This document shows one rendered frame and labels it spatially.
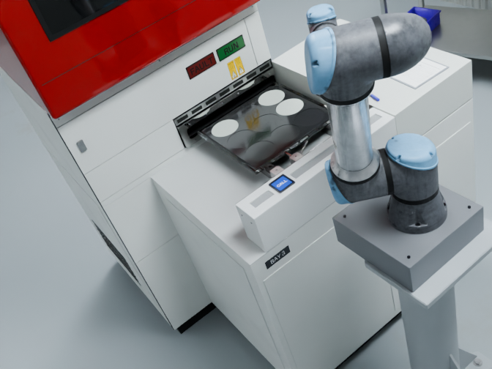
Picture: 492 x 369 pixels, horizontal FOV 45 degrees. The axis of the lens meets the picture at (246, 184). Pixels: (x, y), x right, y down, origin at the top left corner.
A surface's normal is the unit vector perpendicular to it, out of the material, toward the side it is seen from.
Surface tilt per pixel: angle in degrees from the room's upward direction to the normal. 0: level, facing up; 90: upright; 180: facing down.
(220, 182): 0
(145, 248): 90
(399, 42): 63
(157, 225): 90
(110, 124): 90
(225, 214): 0
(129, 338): 0
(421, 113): 90
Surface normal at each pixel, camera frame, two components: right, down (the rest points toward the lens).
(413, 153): -0.11, -0.77
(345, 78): 0.09, 0.76
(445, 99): 0.57, 0.41
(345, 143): -0.27, 0.84
